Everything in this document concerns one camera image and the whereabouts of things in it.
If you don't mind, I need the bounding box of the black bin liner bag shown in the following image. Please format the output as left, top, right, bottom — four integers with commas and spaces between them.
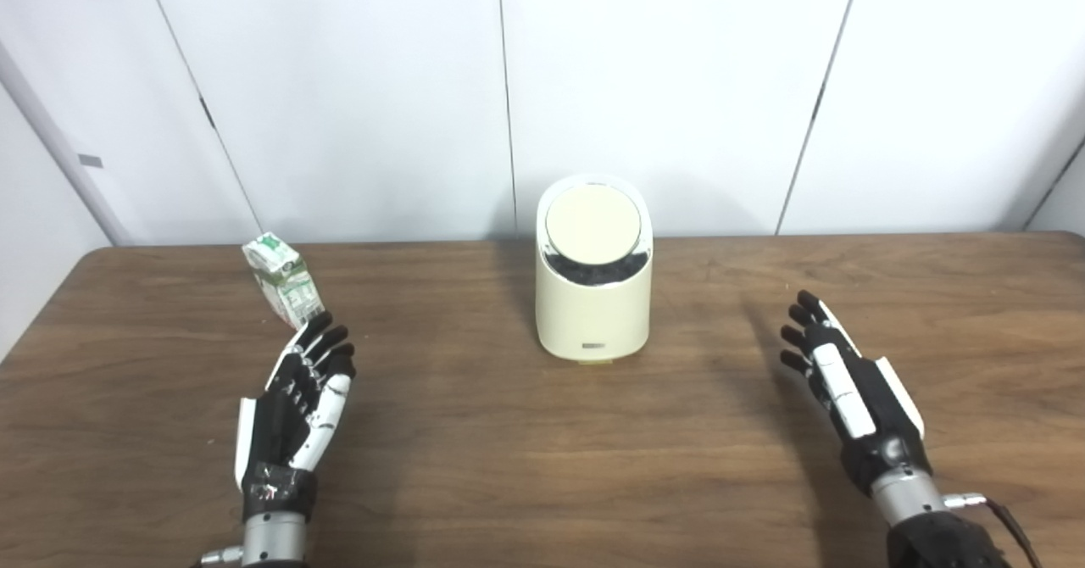
542, 242, 652, 287

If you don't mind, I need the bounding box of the green white milk carton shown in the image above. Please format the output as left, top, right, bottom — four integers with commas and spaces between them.
242, 231, 327, 330

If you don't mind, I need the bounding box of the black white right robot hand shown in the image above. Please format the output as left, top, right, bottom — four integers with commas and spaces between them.
780, 290, 932, 497

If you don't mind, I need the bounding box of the round cream bin lid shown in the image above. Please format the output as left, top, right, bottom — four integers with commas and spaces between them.
545, 185, 645, 265

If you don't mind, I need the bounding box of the cream-colored bin body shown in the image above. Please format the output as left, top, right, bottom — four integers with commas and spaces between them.
535, 175, 654, 367

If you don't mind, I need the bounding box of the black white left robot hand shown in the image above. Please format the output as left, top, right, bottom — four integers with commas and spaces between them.
233, 312, 357, 525

